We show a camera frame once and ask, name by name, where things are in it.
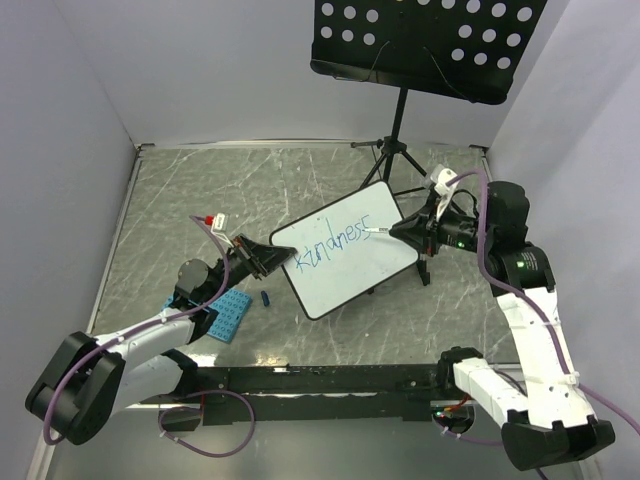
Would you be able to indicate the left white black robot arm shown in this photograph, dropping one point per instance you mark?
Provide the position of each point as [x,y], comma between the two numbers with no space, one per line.
[90,378]

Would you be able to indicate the black perforated music stand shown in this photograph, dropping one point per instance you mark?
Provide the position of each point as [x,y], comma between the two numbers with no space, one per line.
[467,50]

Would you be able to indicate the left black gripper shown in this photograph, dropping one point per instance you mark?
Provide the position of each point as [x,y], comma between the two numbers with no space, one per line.
[264,259]

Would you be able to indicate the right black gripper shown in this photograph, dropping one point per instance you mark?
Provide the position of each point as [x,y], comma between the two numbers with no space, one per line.
[423,235]

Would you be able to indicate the white board with black frame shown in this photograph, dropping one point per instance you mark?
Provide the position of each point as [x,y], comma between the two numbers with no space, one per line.
[338,256]

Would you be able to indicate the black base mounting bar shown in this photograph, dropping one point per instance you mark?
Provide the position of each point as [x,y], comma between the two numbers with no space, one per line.
[408,392]

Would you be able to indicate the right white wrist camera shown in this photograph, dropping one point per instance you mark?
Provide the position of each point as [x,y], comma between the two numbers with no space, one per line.
[442,181]

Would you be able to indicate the black whiteboard easel stand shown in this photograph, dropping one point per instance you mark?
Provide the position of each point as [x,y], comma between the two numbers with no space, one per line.
[421,266]

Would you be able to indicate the blue studded building plate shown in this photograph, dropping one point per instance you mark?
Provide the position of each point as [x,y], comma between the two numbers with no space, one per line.
[229,310]

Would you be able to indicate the blue marker cap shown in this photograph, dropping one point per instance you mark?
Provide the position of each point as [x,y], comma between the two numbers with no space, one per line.
[265,298]

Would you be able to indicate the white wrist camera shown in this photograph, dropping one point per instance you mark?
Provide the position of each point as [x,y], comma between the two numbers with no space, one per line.
[217,227]
[442,181]

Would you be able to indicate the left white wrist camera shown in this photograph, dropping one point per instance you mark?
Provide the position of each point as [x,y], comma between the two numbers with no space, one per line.
[217,227]

